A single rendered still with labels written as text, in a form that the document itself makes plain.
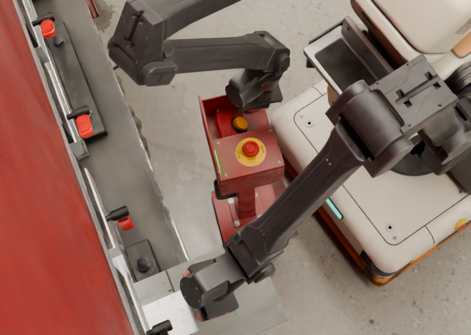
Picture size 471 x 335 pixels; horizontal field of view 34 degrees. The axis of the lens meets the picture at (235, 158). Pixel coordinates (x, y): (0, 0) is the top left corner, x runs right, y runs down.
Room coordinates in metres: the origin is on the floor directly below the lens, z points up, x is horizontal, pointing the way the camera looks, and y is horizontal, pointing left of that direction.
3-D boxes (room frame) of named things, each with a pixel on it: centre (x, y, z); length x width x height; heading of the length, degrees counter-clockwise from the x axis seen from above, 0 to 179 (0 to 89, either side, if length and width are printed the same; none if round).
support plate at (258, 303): (0.23, 0.08, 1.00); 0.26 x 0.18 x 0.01; 108
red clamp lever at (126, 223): (0.36, 0.21, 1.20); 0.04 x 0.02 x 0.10; 108
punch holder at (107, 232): (0.36, 0.27, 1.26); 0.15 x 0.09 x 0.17; 18
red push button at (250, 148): (0.61, -0.04, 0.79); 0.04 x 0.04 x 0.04
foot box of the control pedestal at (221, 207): (0.66, -0.05, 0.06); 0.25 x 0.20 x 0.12; 100
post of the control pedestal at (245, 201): (0.66, -0.02, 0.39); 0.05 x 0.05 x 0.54; 10
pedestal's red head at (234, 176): (0.66, -0.02, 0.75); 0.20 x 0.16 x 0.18; 10
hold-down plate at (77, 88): (0.78, 0.35, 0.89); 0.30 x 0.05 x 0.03; 18
